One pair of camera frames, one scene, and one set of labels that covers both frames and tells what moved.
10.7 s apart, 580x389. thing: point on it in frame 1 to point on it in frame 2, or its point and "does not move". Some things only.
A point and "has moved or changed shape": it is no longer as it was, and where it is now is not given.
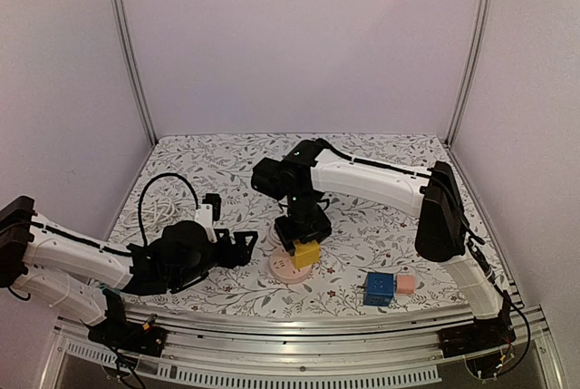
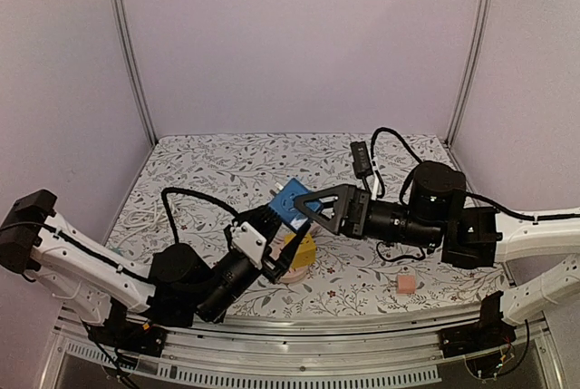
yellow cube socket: [306, 254] does not move
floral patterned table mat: [372, 263] does not move
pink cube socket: [405, 284] does not move
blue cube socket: [379, 289] has moved or changed shape
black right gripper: [304, 231] to [353, 211]
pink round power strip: [284, 269] does not move
